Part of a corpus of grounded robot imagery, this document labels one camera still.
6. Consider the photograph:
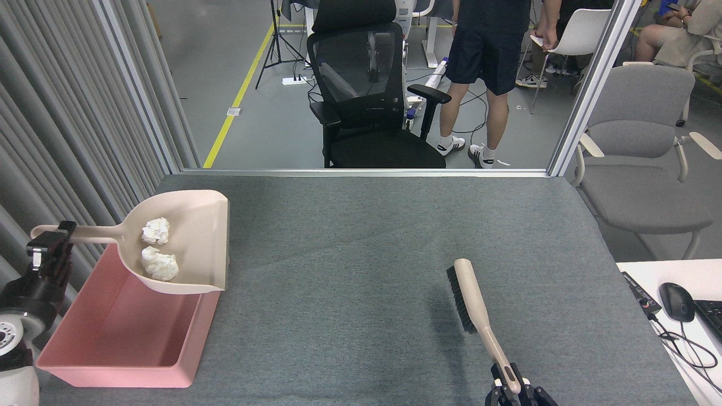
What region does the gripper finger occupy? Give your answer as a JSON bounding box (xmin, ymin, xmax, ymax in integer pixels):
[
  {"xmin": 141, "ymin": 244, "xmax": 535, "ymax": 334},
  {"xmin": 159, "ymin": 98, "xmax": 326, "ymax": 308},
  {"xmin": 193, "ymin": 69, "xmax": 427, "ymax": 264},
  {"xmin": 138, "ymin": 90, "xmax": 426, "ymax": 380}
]
[
  {"xmin": 485, "ymin": 363, "xmax": 512, "ymax": 406},
  {"xmin": 516, "ymin": 377, "xmax": 559, "ymax": 406}
]

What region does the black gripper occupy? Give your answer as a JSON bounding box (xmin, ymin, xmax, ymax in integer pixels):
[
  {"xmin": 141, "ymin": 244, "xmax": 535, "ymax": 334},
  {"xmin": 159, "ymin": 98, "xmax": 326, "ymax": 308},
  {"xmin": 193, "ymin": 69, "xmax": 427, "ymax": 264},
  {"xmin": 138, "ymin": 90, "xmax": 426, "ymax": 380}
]
[{"xmin": 0, "ymin": 221, "xmax": 77, "ymax": 334}]

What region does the beige hand brush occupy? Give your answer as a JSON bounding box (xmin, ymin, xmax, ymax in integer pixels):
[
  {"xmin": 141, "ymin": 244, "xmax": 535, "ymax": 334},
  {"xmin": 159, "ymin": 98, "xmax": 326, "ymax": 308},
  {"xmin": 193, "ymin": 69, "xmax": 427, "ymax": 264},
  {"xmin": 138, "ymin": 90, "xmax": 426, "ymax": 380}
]
[{"xmin": 446, "ymin": 258, "xmax": 522, "ymax": 395}]

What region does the white paper ball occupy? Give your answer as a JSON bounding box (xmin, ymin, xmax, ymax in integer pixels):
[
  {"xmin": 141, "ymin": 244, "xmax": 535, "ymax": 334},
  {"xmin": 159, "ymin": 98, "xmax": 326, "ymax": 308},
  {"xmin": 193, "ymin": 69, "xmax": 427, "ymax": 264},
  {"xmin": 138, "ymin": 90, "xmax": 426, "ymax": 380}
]
[
  {"xmin": 140, "ymin": 246, "xmax": 180, "ymax": 282},
  {"xmin": 141, "ymin": 217, "xmax": 170, "ymax": 246}
]

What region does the beige plastic dustpan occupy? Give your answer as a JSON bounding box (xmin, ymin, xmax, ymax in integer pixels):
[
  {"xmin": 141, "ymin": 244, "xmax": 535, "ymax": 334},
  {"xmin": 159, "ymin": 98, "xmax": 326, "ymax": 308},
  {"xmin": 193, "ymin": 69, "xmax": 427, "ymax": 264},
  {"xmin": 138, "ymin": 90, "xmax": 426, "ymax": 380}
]
[{"xmin": 30, "ymin": 189, "xmax": 231, "ymax": 295}]

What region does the pink plastic bin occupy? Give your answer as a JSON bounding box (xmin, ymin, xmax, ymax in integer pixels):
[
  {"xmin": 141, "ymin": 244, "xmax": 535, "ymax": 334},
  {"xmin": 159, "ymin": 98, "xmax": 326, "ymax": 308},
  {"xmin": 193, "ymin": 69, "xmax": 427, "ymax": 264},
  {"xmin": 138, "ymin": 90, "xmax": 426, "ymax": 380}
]
[{"xmin": 36, "ymin": 244, "xmax": 231, "ymax": 389}]

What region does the person's hand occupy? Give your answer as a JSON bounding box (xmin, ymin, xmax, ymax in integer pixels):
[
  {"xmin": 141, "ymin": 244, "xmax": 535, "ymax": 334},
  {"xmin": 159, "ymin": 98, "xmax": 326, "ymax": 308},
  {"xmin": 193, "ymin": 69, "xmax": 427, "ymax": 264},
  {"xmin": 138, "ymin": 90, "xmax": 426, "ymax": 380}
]
[{"xmin": 535, "ymin": 21, "xmax": 559, "ymax": 50}]

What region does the grey pleated curtain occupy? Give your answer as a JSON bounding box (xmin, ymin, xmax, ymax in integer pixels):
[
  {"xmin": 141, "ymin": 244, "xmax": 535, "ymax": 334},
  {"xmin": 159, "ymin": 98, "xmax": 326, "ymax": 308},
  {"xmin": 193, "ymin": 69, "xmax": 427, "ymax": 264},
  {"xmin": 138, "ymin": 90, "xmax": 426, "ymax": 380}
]
[{"xmin": 0, "ymin": 0, "xmax": 201, "ymax": 406}]

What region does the black controller with red button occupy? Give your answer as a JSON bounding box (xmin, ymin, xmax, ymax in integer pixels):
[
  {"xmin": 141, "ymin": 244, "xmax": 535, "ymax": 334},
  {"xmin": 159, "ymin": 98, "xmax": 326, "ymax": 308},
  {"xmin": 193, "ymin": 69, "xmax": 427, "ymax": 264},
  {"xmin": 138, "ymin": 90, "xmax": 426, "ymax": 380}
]
[{"xmin": 620, "ymin": 272, "xmax": 662, "ymax": 315}]

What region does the black computer mouse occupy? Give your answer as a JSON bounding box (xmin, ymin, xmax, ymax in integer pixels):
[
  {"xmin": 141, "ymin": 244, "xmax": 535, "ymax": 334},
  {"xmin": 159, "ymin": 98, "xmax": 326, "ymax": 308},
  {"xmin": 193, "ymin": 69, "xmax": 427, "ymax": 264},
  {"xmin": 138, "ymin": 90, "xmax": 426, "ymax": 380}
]
[{"xmin": 658, "ymin": 282, "xmax": 695, "ymax": 323}]

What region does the white desk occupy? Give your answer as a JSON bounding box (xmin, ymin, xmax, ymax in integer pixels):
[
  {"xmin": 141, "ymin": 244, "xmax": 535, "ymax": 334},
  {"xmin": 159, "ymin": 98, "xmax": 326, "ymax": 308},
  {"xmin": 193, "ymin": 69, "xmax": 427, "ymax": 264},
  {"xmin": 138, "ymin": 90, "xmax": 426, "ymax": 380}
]
[{"xmin": 616, "ymin": 259, "xmax": 722, "ymax": 406}]

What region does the black keyboard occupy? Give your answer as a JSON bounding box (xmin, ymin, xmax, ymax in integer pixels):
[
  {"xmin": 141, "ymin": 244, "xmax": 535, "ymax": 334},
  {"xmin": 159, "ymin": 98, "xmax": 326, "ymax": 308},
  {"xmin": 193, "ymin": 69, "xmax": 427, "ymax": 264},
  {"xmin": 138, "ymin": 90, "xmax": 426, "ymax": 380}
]
[{"xmin": 694, "ymin": 299, "xmax": 722, "ymax": 342}]

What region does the black mesh office chair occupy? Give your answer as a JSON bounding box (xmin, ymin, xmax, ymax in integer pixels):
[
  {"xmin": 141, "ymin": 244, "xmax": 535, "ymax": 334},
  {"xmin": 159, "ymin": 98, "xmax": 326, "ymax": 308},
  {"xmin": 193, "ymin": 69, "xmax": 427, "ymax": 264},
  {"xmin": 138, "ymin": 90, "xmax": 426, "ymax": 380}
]
[{"xmin": 306, "ymin": 0, "xmax": 453, "ymax": 169}]

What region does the grey padded chair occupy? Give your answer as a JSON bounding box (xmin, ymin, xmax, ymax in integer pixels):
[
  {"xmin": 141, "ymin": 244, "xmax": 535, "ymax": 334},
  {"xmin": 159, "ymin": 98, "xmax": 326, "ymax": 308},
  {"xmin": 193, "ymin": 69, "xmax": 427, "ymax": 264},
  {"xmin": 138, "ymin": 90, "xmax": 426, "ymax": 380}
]
[{"xmin": 573, "ymin": 65, "xmax": 722, "ymax": 260}]

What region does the black tripod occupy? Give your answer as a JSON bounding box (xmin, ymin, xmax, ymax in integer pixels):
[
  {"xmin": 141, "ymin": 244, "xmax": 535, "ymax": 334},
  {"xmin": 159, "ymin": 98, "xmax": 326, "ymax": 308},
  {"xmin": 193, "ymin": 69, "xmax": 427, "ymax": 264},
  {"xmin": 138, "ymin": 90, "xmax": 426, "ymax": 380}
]
[{"xmin": 255, "ymin": 0, "xmax": 308, "ymax": 90}]

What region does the seated person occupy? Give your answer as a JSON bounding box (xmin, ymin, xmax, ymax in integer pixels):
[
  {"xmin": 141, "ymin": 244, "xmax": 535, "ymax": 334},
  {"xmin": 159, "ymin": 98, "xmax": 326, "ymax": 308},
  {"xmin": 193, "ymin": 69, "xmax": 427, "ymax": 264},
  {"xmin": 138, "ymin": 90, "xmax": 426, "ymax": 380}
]
[
  {"xmin": 514, "ymin": 0, "xmax": 615, "ymax": 90},
  {"xmin": 635, "ymin": 0, "xmax": 722, "ymax": 69}
]

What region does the white stand on wheels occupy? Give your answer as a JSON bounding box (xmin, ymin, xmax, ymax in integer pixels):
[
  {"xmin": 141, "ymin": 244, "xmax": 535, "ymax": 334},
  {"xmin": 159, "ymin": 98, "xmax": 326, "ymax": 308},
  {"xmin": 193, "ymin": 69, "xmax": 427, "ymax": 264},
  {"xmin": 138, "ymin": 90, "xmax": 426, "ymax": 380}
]
[{"xmin": 392, "ymin": 0, "xmax": 452, "ymax": 131}]

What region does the white plastic chair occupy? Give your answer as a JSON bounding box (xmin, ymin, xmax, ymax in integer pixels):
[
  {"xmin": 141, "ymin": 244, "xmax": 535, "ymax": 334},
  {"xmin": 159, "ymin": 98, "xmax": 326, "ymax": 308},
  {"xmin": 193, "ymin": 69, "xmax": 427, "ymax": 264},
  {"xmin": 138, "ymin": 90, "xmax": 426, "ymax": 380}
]
[{"xmin": 529, "ymin": 8, "xmax": 613, "ymax": 114}]

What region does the black desk cable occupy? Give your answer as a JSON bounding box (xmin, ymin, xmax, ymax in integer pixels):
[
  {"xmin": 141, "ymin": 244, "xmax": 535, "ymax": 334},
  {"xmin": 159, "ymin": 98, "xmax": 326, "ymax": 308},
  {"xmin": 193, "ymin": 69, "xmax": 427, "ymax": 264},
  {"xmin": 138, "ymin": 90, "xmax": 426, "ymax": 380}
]
[{"xmin": 648, "ymin": 312, "xmax": 719, "ymax": 370}]

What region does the silver frame rail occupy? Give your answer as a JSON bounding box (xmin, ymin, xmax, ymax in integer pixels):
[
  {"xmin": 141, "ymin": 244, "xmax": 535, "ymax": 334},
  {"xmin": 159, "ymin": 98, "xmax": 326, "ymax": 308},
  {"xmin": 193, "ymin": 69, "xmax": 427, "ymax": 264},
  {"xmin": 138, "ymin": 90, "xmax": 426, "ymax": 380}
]
[{"xmin": 180, "ymin": 167, "xmax": 551, "ymax": 178}]

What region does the white armchair frame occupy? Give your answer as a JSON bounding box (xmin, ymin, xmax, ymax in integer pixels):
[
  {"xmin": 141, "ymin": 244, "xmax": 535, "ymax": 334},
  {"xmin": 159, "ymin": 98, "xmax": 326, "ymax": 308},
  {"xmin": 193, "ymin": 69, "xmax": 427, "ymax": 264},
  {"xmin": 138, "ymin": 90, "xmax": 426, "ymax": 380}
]
[{"xmin": 677, "ymin": 48, "xmax": 722, "ymax": 127}]

